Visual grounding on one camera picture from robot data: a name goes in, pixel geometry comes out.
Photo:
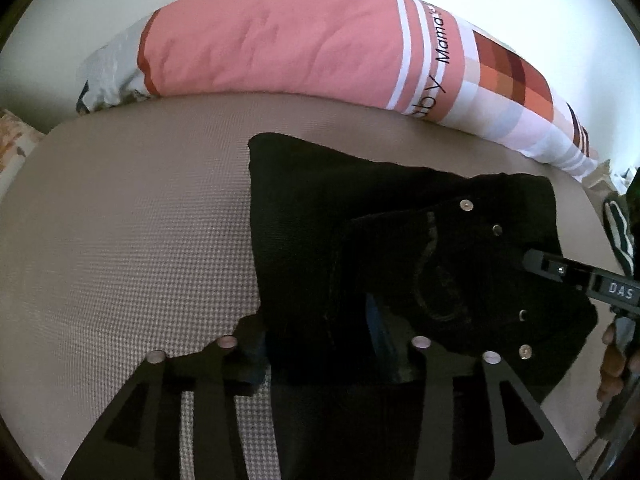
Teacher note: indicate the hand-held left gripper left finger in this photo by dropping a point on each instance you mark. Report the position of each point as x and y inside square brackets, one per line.
[257, 357]

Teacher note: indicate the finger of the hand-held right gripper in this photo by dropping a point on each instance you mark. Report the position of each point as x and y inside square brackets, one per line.
[550, 266]

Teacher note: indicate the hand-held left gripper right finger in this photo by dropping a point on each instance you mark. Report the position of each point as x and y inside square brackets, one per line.
[378, 327]

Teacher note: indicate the black pants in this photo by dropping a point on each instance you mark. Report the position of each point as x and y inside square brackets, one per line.
[310, 210]

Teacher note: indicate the person's right hand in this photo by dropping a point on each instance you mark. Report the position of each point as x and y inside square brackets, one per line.
[611, 360]

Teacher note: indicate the green white striped cloth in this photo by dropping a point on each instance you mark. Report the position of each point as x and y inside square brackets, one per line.
[617, 230]

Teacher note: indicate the beige textured bed mattress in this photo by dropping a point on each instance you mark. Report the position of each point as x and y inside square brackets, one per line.
[125, 235]

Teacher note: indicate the pink plaid long pillow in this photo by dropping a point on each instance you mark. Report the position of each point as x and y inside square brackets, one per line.
[275, 45]

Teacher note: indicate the floral patterned pillow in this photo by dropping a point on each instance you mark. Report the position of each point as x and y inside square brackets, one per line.
[12, 140]

